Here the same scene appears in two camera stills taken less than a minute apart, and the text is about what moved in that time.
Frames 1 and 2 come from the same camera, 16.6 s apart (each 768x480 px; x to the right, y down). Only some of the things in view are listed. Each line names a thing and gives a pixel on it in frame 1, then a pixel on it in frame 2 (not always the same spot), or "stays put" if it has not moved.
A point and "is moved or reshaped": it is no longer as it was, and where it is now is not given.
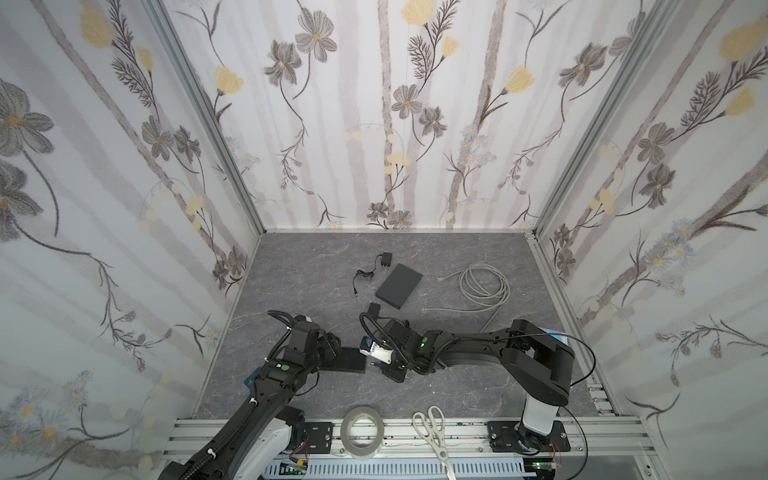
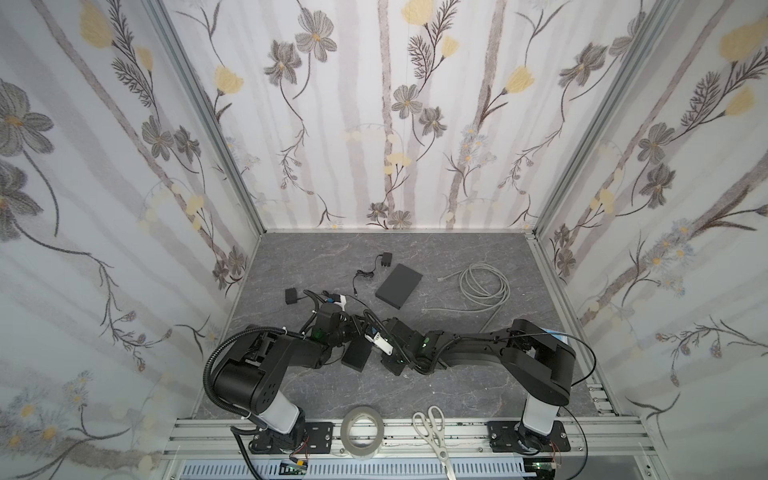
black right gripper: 395,351 stays put
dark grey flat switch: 398,285 stays put
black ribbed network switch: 349,359 is moved or reshaped
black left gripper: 327,348 -> 351,339
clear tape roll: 357,452 stays put
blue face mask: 561,338 stays put
